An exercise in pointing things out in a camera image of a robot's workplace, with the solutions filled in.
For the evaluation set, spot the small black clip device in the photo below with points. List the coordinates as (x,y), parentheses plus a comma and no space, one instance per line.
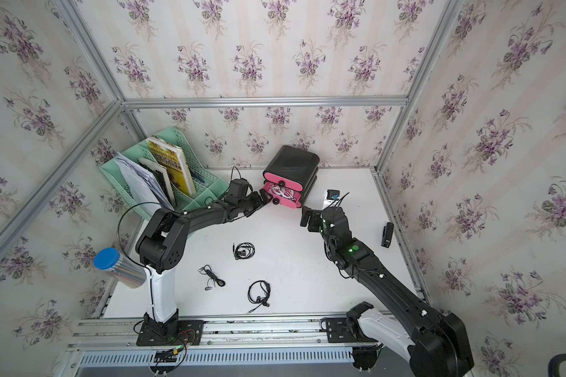
(387,235)

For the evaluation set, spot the yellow book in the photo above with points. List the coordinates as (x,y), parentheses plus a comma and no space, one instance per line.
(173,159)

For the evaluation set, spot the black earphones bottom coil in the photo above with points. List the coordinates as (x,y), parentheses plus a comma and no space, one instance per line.
(258,294)

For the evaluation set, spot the white earphones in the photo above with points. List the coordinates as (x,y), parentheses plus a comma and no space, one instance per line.
(283,192)

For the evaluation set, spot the dark thin book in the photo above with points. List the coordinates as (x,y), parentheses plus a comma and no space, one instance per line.
(161,175)

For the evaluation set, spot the black earphones coil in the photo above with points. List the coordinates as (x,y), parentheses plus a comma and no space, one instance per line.
(258,294)
(243,251)

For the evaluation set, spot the blue lidded shiny can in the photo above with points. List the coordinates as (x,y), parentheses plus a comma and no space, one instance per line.
(117,264)

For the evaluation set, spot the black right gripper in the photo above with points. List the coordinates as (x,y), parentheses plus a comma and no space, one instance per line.
(315,216)

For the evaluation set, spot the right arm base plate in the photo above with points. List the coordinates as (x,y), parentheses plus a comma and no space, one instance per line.
(346,329)

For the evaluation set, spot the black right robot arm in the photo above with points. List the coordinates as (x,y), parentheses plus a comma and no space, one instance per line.
(431,343)

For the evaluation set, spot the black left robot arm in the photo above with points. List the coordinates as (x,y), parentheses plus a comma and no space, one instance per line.
(161,247)

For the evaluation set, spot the black drawer cabinet shell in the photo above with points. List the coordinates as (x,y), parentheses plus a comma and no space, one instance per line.
(298,165)

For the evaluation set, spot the green plastic file organizer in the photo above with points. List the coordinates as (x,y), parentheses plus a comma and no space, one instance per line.
(209,187)

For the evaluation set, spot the pink drawer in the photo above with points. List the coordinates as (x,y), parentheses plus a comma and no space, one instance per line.
(286,182)
(276,200)

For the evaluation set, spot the black earphones top coil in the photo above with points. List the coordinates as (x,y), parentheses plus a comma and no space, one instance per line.
(243,251)

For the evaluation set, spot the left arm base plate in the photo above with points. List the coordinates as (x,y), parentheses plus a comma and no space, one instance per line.
(173,332)

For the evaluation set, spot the white paper stack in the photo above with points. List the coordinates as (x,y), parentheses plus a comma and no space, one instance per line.
(144,187)

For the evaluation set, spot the aluminium mounting rail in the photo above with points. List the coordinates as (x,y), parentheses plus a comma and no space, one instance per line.
(220,332)

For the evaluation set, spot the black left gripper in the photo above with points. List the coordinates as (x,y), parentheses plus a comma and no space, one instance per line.
(258,203)

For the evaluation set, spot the pink top drawer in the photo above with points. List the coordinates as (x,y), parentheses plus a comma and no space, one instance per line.
(286,182)

